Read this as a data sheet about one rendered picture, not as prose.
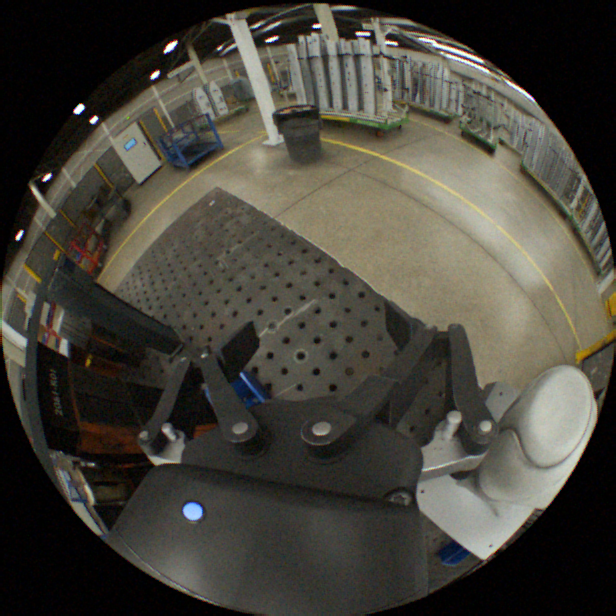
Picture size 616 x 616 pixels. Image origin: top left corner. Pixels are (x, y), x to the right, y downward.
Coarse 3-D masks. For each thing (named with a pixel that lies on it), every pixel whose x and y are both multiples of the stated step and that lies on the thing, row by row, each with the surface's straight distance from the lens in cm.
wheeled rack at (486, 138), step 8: (472, 88) 555; (480, 96) 735; (488, 96) 551; (472, 104) 737; (472, 112) 738; (464, 120) 558; (488, 120) 550; (464, 128) 563; (472, 128) 647; (480, 136) 569; (488, 136) 674; (488, 144) 554; (496, 144) 554
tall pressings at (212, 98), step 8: (200, 88) 862; (208, 88) 869; (216, 88) 874; (192, 96) 873; (200, 96) 853; (208, 96) 883; (216, 96) 866; (200, 104) 846; (216, 104) 860; (224, 104) 868; (200, 112) 863; (208, 112) 847; (216, 112) 878; (224, 112) 863
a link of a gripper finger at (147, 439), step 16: (176, 368) 16; (176, 384) 14; (192, 384) 15; (160, 400) 13; (176, 400) 12; (192, 400) 14; (160, 416) 11; (176, 416) 11; (192, 416) 14; (144, 432) 10; (160, 432) 10; (192, 432) 13; (144, 448) 10; (160, 448) 10
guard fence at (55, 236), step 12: (60, 216) 759; (48, 228) 660; (60, 228) 707; (72, 228) 763; (48, 240) 618; (60, 240) 658; (36, 252) 550; (48, 252) 578; (60, 252) 614; (72, 252) 659; (24, 264) 495; (36, 264) 519; (36, 276) 488; (48, 288) 487
